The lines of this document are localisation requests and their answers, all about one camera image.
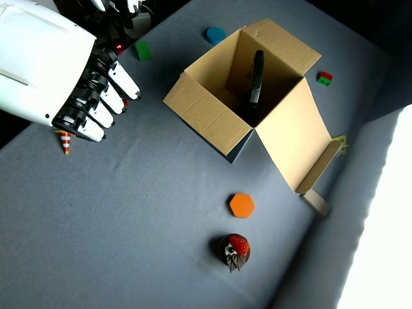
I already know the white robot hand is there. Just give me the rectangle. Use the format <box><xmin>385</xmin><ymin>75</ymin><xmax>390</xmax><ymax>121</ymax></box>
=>
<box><xmin>89</xmin><ymin>0</ymin><xmax>154</xmax><ymax>41</ymax></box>
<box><xmin>0</xmin><ymin>0</ymin><xmax>143</xmax><ymax>143</ymax></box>

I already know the green block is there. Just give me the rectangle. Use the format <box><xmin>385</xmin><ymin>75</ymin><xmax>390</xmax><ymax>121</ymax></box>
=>
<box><xmin>134</xmin><ymin>41</ymin><xmax>153</xmax><ymax>62</ymax></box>

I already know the striped toy traffic cone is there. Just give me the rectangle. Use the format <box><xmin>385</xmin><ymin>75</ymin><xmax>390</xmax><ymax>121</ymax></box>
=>
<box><xmin>53</xmin><ymin>129</ymin><xmax>73</xmax><ymax>156</ymax></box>

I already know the blue cylinder block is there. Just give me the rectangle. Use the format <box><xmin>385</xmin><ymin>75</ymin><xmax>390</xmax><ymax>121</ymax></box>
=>
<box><xmin>206</xmin><ymin>26</ymin><xmax>227</xmax><ymax>46</ymax></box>

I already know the open cardboard box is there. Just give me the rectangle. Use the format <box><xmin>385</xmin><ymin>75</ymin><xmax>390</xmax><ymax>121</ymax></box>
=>
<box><xmin>162</xmin><ymin>18</ymin><xmax>342</xmax><ymax>194</ymax></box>

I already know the grey table cloth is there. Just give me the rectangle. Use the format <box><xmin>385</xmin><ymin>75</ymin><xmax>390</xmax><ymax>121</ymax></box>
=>
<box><xmin>0</xmin><ymin>0</ymin><xmax>412</xmax><ymax>309</ymax></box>

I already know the red and green toy brick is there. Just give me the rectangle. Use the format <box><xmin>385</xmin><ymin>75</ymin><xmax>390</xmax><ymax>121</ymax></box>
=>
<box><xmin>316</xmin><ymin>71</ymin><xmax>334</xmax><ymax>87</ymax></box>

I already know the orange hexagon block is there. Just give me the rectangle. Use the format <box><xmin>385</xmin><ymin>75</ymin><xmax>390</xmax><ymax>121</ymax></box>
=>
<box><xmin>229</xmin><ymin>192</ymin><xmax>256</xmax><ymax>219</ymax></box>

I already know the yellow-green flat piece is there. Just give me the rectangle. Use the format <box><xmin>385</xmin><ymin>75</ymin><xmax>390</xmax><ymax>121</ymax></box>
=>
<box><xmin>332</xmin><ymin>135</ymin><xmax>349</xmax><ymax>157</ymax></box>

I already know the toy chocolate cake with strawberry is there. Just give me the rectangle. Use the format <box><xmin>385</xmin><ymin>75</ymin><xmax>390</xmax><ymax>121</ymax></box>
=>
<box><xmin>216</xmin><ymin>233</ymin><xmax>252</xmax><ymax>274</ymax></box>

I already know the beige rectangular block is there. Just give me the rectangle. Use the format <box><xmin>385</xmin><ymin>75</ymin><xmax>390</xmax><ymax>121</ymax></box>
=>
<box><xmin>301</xmin><ymin>189</ymin><xmax>331</xmax><ymax>217</ymax></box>

